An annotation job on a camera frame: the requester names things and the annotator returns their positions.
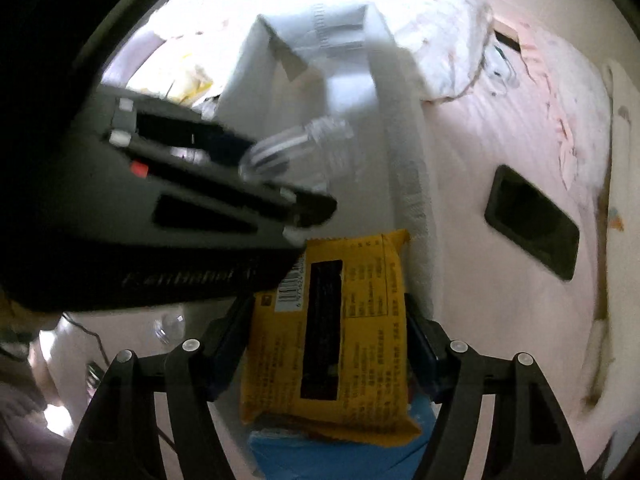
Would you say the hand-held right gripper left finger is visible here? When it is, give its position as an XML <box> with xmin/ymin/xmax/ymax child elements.
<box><xmin>62</xmin><ymin>295</ymin><xmax>258</xmax><ymax>480</ymax></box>

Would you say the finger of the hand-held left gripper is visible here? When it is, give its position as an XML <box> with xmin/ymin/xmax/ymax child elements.
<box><xmin>135</xmin><ymin>102</ymin><xmax>257</xmax><ymax>161</ymax></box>
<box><xmin>127</xmin><ymin>142</ymin><xmax>338</xmax><ymax>228</ymax></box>

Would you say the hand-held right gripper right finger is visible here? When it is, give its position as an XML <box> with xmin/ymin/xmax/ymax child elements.
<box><xmin>402</xmin><ymin>292</ymin><xmax>586</xmax><ymax>480</ymax></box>

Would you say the clear plastic bottle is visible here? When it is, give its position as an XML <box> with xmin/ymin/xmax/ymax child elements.
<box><xmin>239</xmin><ymin>116</ymin><xmax>356</xmax><ymax>186</ymax></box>

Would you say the yellow snack packet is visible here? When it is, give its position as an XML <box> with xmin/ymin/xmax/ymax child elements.
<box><xmin>240</xmin><ymin>229</ymin><xmax>423</xmax><ymax>445</ymax></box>

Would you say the white storage box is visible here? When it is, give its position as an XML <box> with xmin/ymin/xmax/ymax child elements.
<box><xmin>202</xmin><ymin>2</ymin><xmax>443</xmax><ymax>321</ymax></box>

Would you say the blue printed cardboard box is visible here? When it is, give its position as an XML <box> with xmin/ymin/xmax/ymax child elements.
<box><xmin>248</xmin><ymin>395</ymin><xmax>436</xmax><ymax>480</ymax></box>

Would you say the small clear plastic piece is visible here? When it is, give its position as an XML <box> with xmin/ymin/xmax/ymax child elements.
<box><xmin>152</xmin><ymin>312</ymin><xmax>186</xmax><ymax>346</ymax></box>

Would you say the pale yellow packet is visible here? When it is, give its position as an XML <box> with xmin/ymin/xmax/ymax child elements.
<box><xmin>127</xmin><ymin>50</ymin><xmax>216</xmax><ymax>106</ymax></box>

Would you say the black phone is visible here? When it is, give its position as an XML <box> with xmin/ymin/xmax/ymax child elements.
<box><xmin>484</xmin><ymin>164</ymin><xmax>581</xmax><ymax>282</ymax></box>

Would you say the small black object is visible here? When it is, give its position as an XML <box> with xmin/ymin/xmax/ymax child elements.
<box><xmin>492</xmin><ymin>30</ymin><xmax>523</xmax><ymax>56</ymax></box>

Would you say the white fluffy blanket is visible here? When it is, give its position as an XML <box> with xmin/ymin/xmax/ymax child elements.
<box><xmin>590</xmin><ymin>57</ymin><xmax>636</xmax><ymax>411</ymax></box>

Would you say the thin black cable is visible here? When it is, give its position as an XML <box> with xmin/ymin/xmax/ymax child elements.
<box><xmin>62</xmin><ymin>312</ymin><xmax>111</xmax><ymax>368</ymax></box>

